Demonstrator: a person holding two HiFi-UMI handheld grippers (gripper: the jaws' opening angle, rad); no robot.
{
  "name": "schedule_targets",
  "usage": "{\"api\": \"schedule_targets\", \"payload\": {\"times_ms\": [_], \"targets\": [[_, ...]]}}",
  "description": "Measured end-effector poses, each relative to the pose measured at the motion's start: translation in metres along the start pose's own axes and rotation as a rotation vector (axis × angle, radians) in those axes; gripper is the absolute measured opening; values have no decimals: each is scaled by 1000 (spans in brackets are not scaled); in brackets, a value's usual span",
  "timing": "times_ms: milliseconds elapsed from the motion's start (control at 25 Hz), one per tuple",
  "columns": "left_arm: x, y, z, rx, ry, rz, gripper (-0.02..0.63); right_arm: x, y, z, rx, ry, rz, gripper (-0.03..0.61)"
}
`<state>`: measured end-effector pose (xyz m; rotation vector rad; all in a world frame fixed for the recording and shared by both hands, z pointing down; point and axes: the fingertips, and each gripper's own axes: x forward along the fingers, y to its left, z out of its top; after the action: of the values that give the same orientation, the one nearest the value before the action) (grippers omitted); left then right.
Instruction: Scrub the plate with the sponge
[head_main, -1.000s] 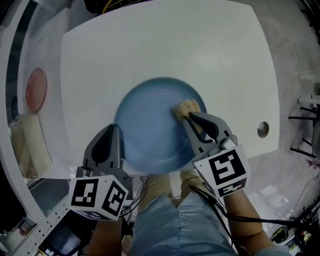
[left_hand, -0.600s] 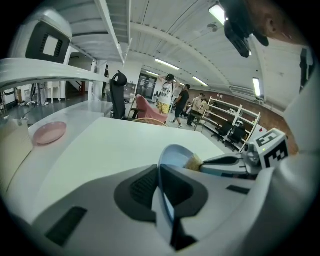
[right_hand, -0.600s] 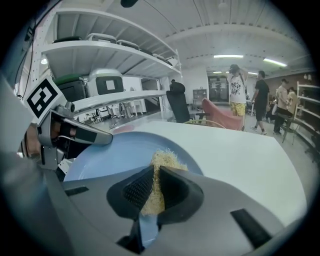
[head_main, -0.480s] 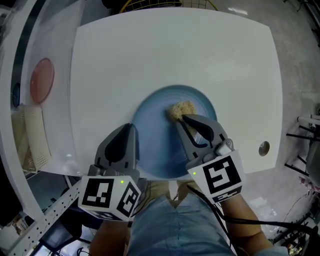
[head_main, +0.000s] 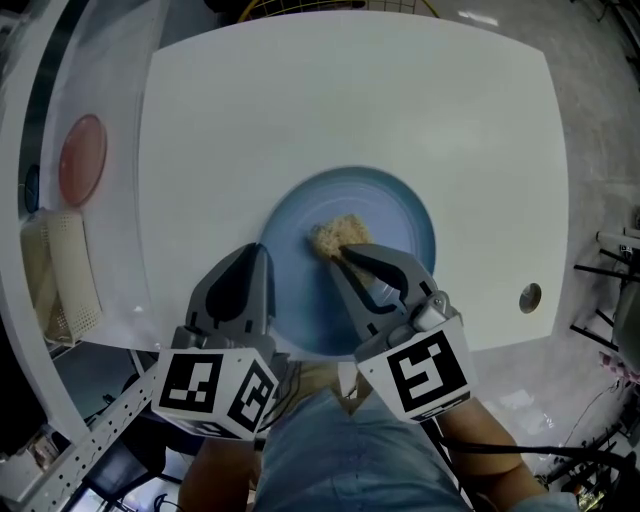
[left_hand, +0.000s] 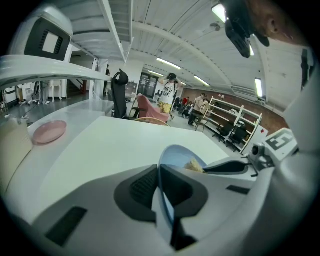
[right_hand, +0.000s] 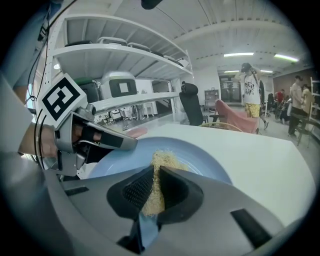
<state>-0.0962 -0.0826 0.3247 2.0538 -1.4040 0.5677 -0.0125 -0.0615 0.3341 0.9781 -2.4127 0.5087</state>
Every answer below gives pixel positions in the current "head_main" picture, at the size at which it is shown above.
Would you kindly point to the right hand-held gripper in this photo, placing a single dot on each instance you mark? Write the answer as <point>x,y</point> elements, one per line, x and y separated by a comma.
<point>425,375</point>

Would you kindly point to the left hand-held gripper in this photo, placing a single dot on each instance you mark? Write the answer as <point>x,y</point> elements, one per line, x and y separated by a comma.
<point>190,385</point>

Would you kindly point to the tan scrubbing sponge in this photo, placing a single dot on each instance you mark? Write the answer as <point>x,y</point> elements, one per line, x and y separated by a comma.
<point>340,232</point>

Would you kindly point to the blue big plate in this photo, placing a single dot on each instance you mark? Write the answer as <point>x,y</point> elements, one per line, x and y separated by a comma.
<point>350,200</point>

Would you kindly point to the pink plate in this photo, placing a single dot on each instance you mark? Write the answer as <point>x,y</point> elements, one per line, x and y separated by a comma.
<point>82,160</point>

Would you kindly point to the person's right forearm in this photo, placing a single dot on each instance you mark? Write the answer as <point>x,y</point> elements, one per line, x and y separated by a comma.
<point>475,430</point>

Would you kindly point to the person's left forearm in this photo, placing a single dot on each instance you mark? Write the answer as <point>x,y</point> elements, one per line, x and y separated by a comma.
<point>215,480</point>

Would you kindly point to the person's light blue shirt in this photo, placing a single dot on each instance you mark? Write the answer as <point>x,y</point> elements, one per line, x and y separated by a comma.
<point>350,460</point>

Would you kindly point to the cream perforated basket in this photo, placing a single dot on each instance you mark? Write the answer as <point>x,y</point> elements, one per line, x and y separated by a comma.
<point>70,275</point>

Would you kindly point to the black mesh office chair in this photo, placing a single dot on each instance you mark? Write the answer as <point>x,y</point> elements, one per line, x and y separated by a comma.
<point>120,470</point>

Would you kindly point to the white metal shelf rack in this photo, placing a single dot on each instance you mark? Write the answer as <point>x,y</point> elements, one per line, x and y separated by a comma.
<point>95,450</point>

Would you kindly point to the white side table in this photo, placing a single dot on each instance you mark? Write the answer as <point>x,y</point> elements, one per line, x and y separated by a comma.
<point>122,150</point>

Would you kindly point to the grey chair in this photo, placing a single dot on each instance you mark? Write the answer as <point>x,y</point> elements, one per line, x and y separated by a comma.
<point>627,320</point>

